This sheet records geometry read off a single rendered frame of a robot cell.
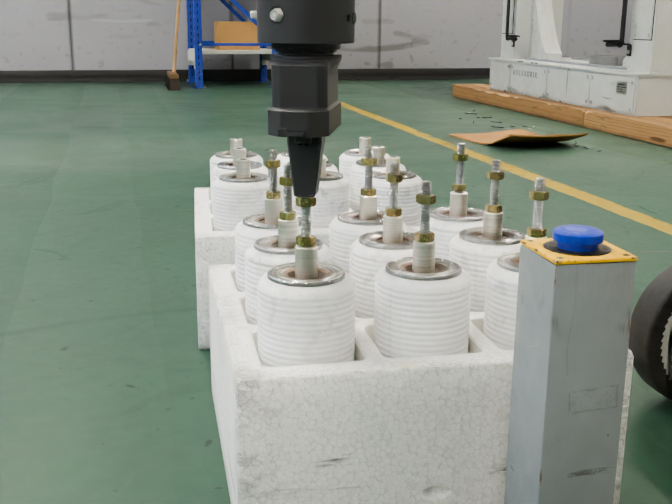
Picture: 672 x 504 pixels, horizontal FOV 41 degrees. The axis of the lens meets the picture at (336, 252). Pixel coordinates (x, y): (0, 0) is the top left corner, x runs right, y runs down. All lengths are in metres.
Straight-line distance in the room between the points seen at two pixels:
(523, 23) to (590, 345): 4.76
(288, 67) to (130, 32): 6.34
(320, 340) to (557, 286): 0.24
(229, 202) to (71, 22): 5.82
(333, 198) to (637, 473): 0.60
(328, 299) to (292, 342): 0.05
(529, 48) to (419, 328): 4.67
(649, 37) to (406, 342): 3.44
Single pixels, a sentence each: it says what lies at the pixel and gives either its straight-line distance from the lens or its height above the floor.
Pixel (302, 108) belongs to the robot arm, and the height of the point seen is 0.42.
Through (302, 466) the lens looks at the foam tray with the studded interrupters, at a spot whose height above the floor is 0.09.
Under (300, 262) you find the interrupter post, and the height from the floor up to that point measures 0.27.
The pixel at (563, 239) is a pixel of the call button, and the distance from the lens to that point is 0.73.
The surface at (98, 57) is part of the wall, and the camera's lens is 7.13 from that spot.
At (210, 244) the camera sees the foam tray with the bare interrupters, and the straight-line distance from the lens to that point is 1.33.
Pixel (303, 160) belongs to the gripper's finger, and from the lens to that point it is 0.83.
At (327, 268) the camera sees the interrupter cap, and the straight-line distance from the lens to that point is 0.88.
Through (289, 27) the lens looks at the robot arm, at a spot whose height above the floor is 0.48.
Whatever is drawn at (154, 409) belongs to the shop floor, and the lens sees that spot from 1.20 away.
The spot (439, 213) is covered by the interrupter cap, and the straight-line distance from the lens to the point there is 1.14.
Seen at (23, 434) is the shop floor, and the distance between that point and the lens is 1.17.
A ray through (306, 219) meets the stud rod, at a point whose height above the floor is 0.31.
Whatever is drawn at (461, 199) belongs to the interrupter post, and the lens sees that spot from 1.13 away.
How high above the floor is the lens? 0.49
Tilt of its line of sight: 15 degrees down
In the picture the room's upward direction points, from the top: 1 degrees clockwise
